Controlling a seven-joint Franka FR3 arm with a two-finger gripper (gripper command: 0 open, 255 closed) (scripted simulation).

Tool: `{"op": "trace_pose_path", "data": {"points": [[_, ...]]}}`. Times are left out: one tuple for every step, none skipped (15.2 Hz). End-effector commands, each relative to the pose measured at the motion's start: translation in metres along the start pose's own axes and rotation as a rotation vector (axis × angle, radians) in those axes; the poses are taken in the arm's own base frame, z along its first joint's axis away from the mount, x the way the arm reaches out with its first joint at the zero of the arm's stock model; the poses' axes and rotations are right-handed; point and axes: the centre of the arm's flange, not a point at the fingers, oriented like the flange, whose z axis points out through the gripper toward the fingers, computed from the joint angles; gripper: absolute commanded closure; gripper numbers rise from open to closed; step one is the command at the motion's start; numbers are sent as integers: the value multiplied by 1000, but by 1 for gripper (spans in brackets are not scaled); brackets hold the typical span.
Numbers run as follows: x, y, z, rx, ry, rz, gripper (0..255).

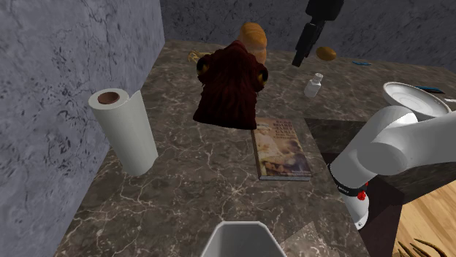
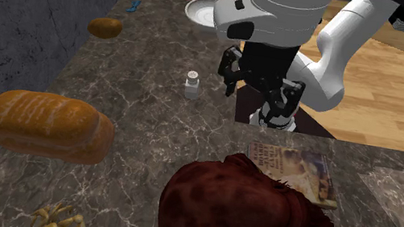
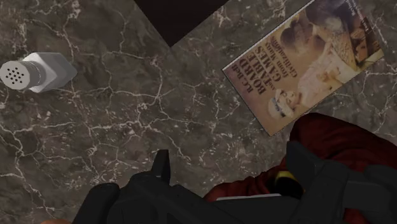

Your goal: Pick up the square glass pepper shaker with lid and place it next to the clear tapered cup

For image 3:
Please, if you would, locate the tan picture-cover book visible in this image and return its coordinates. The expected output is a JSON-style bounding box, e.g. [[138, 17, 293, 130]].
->
[[221, 0, 386, 137]]

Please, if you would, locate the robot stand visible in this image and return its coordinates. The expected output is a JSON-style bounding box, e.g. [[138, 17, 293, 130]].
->
[[133, 0, 231, 48]]

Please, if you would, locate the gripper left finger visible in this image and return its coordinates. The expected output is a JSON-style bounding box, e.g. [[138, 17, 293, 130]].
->
[[72, 149, 187, 224]]

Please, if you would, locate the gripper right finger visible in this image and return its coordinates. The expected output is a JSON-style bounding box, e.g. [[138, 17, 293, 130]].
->
[[285, 141, 397, 224]]

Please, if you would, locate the white salt shaker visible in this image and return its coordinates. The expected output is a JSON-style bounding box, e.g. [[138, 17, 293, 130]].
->
[[0, 52, 78, 94]]

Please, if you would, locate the dark red round object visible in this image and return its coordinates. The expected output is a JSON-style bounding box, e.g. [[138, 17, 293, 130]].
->
[[203, 112, 397, 224]]

